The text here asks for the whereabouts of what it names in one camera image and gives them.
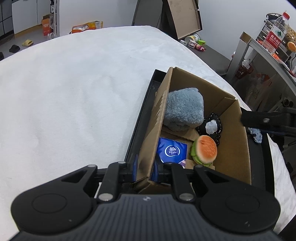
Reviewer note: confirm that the white metal rack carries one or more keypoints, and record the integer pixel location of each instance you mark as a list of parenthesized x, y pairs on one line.
[(54, 16)]

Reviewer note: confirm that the red small toys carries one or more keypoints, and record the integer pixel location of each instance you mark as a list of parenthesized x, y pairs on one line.
[(200, 48)]

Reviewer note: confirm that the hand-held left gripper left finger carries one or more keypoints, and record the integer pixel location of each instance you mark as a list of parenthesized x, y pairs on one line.
[(135, 169)]

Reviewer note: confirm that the flat brown cardboard lid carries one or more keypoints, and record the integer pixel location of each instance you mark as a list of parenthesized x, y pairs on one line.
[(182, 16)]

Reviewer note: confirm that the grey drawer organiser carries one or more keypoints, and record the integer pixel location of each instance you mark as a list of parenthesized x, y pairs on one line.
[(266, 30)]

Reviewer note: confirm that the blue tissue packet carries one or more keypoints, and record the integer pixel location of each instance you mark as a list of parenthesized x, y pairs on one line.
[(171, 150)]

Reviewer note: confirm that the brown cardboard box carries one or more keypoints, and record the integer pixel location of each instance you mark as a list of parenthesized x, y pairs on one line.
[(233, 150)]

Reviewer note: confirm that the water bottle with red label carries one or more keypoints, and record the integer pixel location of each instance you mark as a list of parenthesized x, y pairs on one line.
[(275, 37)]

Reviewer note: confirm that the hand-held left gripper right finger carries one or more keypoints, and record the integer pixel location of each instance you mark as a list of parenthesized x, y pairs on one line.
[(156, 172)]

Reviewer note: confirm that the orange round toy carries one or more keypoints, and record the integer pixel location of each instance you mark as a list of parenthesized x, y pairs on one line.
[(291, 45)]

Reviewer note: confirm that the yellow orange carton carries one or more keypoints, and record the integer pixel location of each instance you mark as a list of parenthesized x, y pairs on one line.
[(86, 26)]

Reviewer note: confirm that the white cabinet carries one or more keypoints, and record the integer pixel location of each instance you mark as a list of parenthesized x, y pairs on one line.
[(30, 16)]

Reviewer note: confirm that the burger toy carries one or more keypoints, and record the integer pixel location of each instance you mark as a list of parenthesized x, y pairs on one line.
[(205, 148)]

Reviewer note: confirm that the orange paper bag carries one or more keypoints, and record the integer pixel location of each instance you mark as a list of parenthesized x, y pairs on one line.
[(47, 25)]

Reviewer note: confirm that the small blue fuzzy cloth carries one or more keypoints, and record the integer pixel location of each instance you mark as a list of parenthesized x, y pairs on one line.
[(256, 137)]

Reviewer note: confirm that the wicker basket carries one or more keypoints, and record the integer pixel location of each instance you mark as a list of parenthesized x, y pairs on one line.
[(271, 15)]

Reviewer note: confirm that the yellow slipper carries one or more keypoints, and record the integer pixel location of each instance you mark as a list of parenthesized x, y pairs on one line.
[(27, 42)]

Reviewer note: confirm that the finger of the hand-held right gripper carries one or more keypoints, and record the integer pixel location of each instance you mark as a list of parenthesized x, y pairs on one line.
[(259, 119), (277, 132)]

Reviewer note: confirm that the grey-blue plush towel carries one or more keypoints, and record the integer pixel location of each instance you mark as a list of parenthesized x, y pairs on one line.
[(182, 109)]

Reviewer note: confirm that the white paper ball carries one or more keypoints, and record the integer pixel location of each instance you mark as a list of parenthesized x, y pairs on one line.
[(211, 127)]

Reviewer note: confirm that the black top desk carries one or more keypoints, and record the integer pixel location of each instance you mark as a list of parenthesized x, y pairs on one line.
[(241, 55)]

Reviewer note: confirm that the black tray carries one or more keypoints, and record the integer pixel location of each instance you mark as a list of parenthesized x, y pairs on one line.
[(143, 111)]

